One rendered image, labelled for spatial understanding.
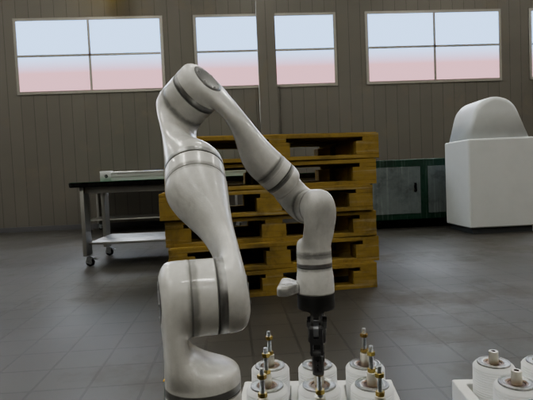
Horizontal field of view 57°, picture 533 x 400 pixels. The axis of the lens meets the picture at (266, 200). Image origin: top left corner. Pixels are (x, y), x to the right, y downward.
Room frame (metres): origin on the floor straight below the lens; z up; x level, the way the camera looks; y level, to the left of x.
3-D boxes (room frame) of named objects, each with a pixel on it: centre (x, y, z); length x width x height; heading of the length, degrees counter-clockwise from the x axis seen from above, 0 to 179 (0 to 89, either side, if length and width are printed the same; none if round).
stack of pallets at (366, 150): (3.41, 0.03, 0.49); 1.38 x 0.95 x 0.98; 100
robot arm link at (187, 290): (0.58, 0.09, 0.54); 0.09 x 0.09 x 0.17; 11
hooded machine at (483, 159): (5.66, -2.60, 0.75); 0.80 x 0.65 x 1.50; 92
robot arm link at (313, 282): (0.97, -0.07, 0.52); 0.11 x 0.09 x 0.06; 82
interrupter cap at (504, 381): (1.05, -0.53, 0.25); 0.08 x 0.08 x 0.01
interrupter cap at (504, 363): (1.17, -0.54, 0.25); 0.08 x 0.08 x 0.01
